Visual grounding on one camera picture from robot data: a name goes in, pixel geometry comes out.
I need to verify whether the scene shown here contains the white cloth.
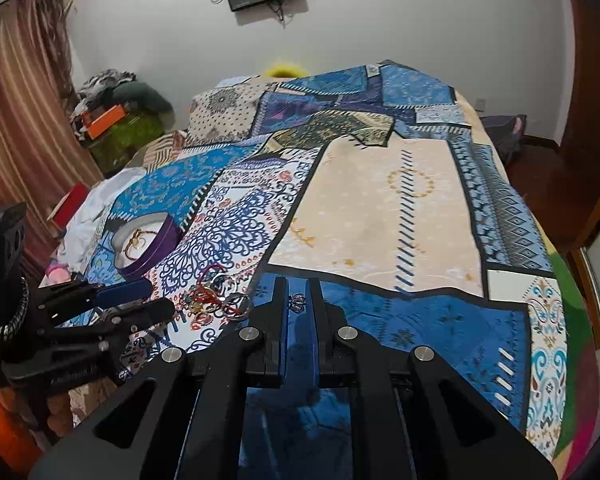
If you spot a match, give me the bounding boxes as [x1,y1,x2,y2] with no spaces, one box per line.
[54,166,147,263]

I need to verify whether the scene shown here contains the red flat box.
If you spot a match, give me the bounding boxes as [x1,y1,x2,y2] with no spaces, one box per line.
[47,182,89,232]

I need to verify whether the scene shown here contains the blue patchwork printed blanket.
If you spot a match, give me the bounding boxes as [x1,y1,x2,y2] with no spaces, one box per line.
[45,59,569,480]

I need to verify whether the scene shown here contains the green patterned bag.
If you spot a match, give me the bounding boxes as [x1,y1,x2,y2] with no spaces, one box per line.
[86,111,170,172]

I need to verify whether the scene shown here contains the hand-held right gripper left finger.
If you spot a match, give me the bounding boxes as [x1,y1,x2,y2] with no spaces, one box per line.
[27,276,289,480]

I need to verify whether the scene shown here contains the brown wooden door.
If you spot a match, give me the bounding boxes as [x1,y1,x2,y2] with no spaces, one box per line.
[550,0,600,353]

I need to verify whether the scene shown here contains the orange cloth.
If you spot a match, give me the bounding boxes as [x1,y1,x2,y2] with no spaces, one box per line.
[0,389,37,467]

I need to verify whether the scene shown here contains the orange box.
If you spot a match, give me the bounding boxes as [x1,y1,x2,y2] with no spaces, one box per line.
[82,104,129,141]

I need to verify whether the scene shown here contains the black television cables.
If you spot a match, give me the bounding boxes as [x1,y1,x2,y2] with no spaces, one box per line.
[266,0,295,28]

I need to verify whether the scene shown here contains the striped brown curtain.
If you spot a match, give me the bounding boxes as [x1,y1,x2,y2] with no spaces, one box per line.
[0,0,107,266]

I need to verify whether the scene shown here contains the gold chain necklace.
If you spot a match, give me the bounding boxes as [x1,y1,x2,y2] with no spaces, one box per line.
[125,229,149,257]

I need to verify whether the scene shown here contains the yellow plush item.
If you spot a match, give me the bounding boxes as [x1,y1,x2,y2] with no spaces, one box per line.
[260,59,309,79]

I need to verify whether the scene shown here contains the green and pink blanket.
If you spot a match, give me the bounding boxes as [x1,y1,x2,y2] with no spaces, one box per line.
[540,225,600,466]

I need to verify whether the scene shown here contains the pile of clothes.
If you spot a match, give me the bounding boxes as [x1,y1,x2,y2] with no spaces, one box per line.
[69,69,175,128]

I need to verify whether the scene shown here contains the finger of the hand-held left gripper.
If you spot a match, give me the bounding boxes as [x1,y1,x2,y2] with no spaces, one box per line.
[36,278,154,328]
[37,297,176,361]

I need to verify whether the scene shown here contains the braided black-white cable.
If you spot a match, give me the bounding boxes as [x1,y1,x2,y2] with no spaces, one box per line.
[0,276,32,347]

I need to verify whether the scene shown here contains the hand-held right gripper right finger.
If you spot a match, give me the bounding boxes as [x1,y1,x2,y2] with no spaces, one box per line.
[309,277,557,480]

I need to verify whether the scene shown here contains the dark bag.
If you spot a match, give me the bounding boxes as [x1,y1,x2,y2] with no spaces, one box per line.
[479,113,529,167]

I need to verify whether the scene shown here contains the silver ring bracelet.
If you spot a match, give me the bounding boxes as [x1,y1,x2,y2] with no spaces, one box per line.
[220,291,254,319]

